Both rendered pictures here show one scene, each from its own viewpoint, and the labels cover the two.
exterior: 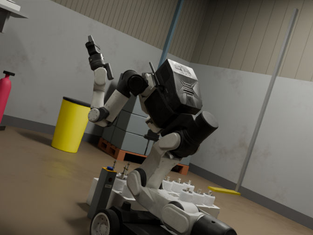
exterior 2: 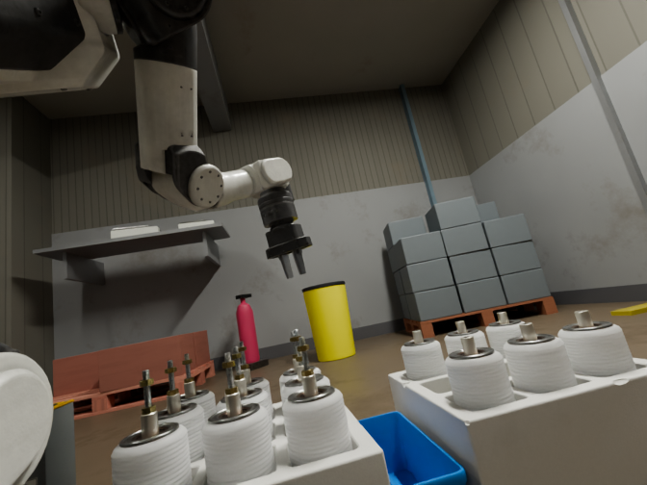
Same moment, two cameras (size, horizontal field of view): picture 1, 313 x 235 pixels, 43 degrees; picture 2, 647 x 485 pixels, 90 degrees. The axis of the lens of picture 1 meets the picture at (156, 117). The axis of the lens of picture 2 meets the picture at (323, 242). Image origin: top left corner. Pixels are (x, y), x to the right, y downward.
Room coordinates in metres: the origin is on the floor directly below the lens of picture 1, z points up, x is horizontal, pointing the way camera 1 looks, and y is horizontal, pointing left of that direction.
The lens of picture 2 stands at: (2.19, -0.49, 0.38)
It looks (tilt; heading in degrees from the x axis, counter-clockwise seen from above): 11 degrees up; 30
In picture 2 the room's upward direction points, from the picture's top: 11 degrees counter-clockwise
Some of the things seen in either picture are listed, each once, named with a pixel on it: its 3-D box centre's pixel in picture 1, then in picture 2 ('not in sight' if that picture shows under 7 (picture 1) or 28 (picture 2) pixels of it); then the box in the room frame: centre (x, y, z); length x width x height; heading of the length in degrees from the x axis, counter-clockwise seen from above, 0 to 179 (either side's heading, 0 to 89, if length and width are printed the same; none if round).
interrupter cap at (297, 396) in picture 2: not in sight; (311, 395); (2.62, -0.16, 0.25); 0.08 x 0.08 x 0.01
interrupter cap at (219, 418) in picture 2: not in sight; (234, 414); (2.54, -0.07, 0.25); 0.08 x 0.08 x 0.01
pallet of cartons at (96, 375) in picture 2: not in sight; (126, 372); (3.53, 2.22, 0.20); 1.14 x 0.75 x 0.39; 130
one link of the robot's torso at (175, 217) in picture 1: (187, 220); not in sight; (1.92, -0.30, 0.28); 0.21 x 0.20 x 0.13; 40
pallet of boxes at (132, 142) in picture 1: (153, 123); (456, 265); (5.36, 0.02, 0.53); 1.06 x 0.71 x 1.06; 119
